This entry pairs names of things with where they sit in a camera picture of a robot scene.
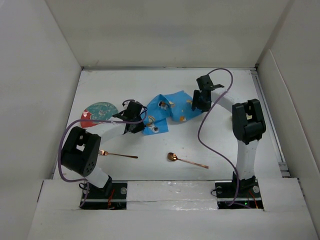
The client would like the blue space-print cloth placemat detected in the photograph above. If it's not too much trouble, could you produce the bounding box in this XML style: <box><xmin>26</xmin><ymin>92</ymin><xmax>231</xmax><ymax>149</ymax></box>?
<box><xmin>142</xmin><ymin>90</ymin><xmax>202</xmax><ymax>135</ymax></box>

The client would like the red and teal plate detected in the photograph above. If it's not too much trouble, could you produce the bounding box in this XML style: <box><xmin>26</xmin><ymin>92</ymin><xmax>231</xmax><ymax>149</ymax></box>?
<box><xmin>80</xmin><ymin>102</ymin><xmax>119</xmax><ymax>129</ymax></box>

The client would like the copper fork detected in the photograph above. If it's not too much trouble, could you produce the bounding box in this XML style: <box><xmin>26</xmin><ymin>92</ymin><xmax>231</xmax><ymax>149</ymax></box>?
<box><xmin>98</xmin><ymin>150</ymin><xmax>139</xmax><ymax>159</ymax></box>

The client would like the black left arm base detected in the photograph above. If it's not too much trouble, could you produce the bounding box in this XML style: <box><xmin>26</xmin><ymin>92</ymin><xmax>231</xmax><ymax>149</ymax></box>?
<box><xmin>78</xmin><ymin>178</ymin><xmax>128</xmax><ymax>210</ymax></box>

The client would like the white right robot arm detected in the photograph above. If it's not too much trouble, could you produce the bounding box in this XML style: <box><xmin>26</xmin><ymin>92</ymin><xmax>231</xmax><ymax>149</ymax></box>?
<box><xmin>191</xmin><ymin>75</ymin><xmax>266</xmax><ymax>197</ymax></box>

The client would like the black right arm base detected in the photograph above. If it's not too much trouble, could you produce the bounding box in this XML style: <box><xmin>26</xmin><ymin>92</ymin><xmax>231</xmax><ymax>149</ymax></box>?
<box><xmin>210</xmin><ymin>173</ymin><xmax>264</xmax><ymax>210</ymax></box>

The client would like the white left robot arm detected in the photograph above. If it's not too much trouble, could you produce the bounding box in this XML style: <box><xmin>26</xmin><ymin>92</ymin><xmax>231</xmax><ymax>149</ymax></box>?
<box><xmin>57</xmin><ymin>100</ymin><xmax>148</xmax><ymax>199</ymax></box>

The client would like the copper spoon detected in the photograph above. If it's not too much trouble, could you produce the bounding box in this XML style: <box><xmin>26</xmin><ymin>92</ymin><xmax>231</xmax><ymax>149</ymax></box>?
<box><xmin>167</xmin><ymin>152</ymin><xmax>209</xmax><ymax>169</ymax></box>

